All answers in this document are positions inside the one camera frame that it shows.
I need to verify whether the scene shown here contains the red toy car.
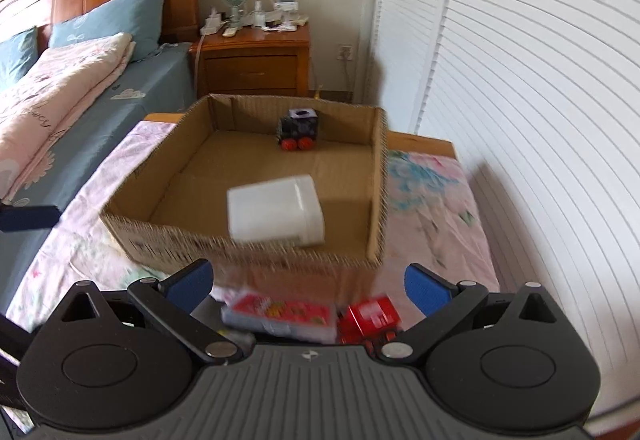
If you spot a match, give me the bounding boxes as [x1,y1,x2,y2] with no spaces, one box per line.
[336,295,400,354]

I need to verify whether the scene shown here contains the red card box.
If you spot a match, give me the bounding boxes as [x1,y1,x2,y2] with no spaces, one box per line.
[220,291,337,344]

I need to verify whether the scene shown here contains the white plastic container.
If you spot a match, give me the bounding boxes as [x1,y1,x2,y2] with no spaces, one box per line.
[227,175,326,246]

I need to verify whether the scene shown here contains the floral pink table cloth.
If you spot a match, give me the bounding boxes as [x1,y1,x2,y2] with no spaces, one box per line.
[6,122,499,330]

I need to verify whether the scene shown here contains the brown cardboard box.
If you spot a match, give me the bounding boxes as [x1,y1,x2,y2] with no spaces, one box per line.
[101,95,387,306]

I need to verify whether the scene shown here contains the pink quilt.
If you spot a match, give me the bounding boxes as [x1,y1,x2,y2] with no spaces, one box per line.
[1,33,136,202]

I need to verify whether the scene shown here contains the blue pillow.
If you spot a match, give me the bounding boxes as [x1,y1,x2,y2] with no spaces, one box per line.
[49,0,165,61]
[0,26,38,88]

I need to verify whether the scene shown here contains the blue bed sheet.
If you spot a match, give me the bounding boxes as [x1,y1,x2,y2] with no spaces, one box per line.
[0,42,198,316]

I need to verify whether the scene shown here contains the wooden nightstand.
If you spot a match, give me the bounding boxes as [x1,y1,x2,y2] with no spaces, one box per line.
[189,26,310,97]

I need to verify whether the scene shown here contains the white power strip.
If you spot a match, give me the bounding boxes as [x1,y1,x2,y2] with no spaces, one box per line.
[200,7,226,36]

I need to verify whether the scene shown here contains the white louvered closet door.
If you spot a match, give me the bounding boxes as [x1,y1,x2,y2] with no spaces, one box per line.
[368,0,639,434]

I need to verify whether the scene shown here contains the clear spray bottle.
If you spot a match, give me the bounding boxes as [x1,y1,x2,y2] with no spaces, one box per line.
[253,0,266,30]

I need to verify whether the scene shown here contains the small green desk fan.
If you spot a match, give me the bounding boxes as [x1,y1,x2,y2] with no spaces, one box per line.
[224,0,247,28]

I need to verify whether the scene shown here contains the white gadget on nightstand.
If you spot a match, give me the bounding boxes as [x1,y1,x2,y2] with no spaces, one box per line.
[265,0,309,32]

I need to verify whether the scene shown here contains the wall power socket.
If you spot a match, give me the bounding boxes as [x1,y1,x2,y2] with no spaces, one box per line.
[337,44,354,62]

